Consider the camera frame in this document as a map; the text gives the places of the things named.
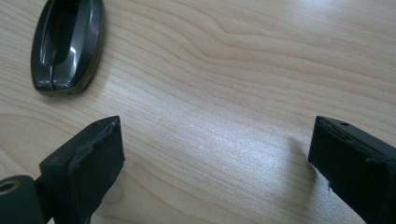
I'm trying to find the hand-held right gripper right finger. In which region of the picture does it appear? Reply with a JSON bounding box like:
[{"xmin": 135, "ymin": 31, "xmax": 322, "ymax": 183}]
[{"xmin": 307, "ymin": 115, "xmax": 396, "ymax": 224}]

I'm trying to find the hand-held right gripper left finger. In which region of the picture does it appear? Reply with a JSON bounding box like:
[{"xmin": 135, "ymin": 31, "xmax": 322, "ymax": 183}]
[{"xmin": 38, "ymin": 115, "xmax": 126, "ymax": 224}]

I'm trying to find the dark grey oval case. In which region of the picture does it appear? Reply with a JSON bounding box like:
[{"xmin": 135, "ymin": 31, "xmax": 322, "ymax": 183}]
[{"xmin": 30, "ymin": 0, "xmax": 106, "ymax": 96}]

